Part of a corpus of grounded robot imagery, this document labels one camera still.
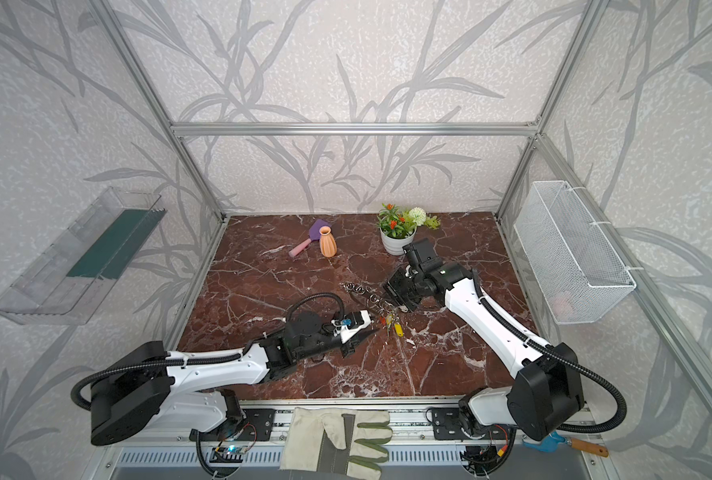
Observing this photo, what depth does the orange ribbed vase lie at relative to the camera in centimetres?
101

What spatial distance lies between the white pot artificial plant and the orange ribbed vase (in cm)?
18

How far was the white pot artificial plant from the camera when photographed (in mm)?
999
